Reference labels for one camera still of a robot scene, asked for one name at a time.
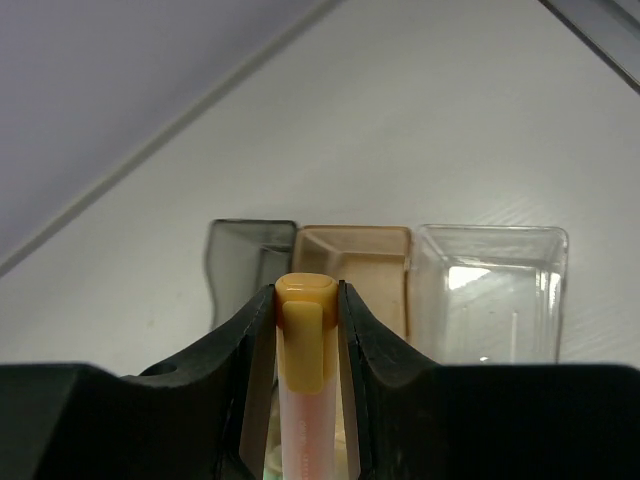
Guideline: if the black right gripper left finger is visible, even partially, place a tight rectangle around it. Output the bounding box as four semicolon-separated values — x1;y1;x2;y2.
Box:
1;286;275;479

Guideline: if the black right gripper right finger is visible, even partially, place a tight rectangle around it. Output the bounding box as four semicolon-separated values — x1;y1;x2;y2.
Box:
338;283;639;479

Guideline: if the orange highlighter pen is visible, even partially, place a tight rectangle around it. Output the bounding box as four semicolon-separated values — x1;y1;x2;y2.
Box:
278;378;337;480

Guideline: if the orange highlighter cap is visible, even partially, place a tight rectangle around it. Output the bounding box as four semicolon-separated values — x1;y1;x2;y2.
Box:
275;273;338;395

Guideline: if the clear plastic bin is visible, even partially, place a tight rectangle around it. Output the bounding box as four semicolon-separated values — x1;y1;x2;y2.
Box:
408;225;569;364

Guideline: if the aluminium rail on table edge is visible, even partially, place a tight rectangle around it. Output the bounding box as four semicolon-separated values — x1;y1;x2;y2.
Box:
541;0;639;93

